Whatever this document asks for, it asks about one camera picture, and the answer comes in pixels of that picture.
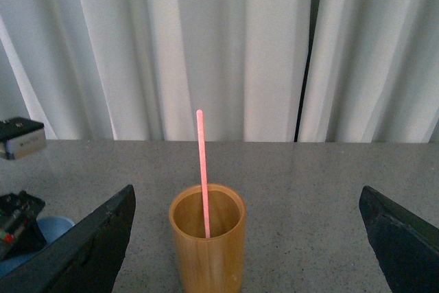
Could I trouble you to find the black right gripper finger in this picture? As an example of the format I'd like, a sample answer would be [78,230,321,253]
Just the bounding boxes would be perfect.
[359,186,438,292]

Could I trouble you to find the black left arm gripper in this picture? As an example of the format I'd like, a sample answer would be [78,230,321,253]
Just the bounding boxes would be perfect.
[1,185,136,292]

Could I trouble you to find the pink chopstick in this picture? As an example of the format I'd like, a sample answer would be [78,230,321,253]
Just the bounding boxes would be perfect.
[196,109,211,239]

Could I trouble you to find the blue plastic cup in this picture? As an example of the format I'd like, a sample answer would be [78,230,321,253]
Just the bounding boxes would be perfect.
[1,216,75,277]

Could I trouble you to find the bamboo chopstick holder cup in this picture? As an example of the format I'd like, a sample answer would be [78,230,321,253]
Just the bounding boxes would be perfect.
[169,183,246,292]

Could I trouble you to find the white pleated curtain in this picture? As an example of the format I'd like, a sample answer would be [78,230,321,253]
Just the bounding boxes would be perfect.
[1,0,438,143]

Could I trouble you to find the black and white camera box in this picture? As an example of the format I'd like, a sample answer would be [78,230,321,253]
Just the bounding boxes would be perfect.
[1,117,46,160]

